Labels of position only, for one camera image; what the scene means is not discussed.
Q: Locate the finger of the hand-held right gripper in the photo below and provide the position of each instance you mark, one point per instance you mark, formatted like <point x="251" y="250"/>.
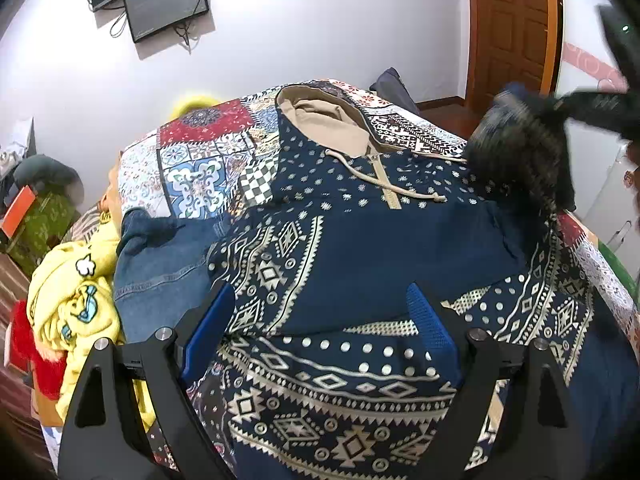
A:
<point x="520" y="145"/>

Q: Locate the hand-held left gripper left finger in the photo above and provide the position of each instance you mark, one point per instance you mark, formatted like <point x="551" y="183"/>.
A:
<point x="207" y="330"/>

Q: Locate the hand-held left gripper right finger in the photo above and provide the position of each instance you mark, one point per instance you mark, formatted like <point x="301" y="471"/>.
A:
<point x="431" y="327"/>

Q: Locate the navy patterned hoodie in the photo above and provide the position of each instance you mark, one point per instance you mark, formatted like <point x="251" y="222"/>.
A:
<point x="350" y="240"/>

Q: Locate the blue denim jeans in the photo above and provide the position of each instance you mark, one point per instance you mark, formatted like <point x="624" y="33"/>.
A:
<point x="160" y="270"/>

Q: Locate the brown wooden door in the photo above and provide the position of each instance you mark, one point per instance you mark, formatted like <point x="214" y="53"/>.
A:
<point x="515" y="30"/>

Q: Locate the yellow cartoon blanket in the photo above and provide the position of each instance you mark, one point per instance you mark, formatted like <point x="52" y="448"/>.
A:
<point x="75" y="290"/>

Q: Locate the red fluffy cloth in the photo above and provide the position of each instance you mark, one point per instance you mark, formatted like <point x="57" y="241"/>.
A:
<point x="42" y="360"/>

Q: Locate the patchwork printed blanket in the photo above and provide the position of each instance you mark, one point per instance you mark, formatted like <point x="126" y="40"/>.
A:
<point x="210" y="160"/>

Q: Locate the green patterned cloth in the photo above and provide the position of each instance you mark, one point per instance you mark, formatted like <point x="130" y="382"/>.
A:
<point x="45" y="225"/>

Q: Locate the orange box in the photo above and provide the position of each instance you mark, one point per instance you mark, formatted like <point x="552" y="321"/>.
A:
<point x="17" y="212"/>

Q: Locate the pink wall sticker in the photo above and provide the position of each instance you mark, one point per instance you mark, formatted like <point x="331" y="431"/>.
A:
<point x="590" y="67"/>

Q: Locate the small black wall monitor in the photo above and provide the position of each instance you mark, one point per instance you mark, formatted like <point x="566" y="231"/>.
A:
<point x="167" y="2"/>

